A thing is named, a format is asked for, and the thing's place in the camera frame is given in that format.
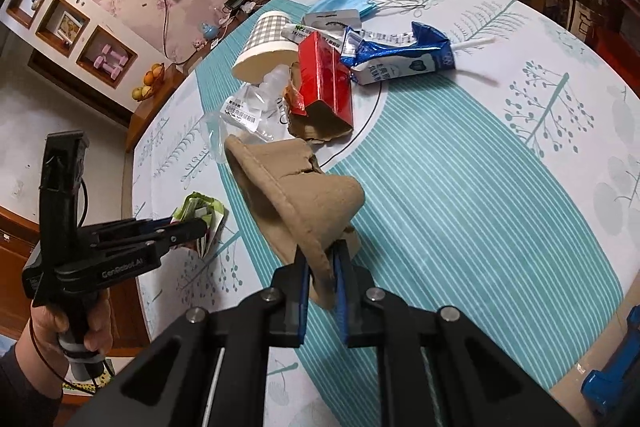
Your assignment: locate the blue white milk carton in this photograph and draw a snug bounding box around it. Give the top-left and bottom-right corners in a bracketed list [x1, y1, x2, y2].
[341, 21, 457, 86]

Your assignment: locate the white tube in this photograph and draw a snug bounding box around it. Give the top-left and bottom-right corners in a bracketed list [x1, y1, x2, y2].
[282, 23, 321, 44]

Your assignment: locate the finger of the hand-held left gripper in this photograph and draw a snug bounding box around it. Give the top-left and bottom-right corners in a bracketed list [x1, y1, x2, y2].
[92, 217, 173, 239]
[90, 218, 209, 259]

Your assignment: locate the table with patterned cloth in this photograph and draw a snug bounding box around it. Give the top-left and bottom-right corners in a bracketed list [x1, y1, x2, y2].
[131, 0, 640, 427]

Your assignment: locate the white card packet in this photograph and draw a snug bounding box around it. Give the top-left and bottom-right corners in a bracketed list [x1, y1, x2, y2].
[302, 8, 362, 30]

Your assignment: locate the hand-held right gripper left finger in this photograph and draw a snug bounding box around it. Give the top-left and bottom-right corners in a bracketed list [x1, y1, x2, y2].
[65, 247, 313, 427]

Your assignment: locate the green white packet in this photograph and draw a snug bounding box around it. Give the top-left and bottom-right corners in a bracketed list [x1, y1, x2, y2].
[171, 192, 228, 260]

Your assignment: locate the brown pulp tray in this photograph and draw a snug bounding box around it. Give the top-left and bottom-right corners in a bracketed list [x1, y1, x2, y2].
[224, 134, 365, 310]

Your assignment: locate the checked paper cup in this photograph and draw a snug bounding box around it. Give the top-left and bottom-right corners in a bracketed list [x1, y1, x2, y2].
[231, 10, 301, 85]

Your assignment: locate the bowl of fruit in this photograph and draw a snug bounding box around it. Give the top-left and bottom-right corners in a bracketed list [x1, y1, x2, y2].
[131, 63, 166, 102]

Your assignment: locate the blue plastic object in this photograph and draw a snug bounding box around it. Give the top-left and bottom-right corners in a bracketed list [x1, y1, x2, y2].
[580, 302, 640, 413]

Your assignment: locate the person's left hand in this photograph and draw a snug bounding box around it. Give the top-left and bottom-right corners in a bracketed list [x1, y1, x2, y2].
[30, 294, 114, 360]

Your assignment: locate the white straw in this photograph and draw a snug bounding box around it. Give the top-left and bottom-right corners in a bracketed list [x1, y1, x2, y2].
[452, 38, 497, 52]

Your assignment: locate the clear plastic bottle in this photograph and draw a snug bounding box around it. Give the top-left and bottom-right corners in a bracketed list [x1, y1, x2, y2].
[220, 64, 293, 142]

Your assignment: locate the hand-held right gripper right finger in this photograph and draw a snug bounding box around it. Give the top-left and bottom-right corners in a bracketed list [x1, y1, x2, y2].
[332, 241, 581, 427]

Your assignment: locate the red carton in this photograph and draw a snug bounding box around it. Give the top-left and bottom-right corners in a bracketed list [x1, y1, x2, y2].
[290, 31, 355, 132]

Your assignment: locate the person's left forearm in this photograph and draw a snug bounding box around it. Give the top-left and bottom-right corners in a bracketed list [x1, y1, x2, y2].
[0, 332, 67, 427]

